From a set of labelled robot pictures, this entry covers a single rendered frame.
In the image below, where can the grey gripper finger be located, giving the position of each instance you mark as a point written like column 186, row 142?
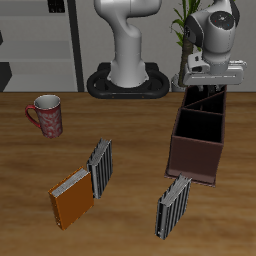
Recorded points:
column 202, row 88
column 219, row 87

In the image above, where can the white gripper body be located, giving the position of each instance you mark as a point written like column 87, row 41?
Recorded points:
column 213, row 77

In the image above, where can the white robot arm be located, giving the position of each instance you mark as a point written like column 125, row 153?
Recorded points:
column 128, row 50

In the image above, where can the dark brown desk caddy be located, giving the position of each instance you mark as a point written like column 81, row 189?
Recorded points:
column 196, row 153

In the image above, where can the black striped book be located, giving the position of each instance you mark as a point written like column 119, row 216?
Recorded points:
column 101, row 168
column 172, row 208

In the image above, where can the orange book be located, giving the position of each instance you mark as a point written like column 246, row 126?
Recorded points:
column 73, row 200

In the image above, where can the green pot plant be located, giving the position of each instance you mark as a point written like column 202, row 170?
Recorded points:
column 185, row 50

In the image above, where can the red patterned mug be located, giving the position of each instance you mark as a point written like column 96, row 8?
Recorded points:
column 50, row 118

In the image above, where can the white shelf unit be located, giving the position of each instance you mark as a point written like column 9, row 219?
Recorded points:
column 36, row 43

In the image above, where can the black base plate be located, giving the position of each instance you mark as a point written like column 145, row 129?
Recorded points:
column 96, row 86

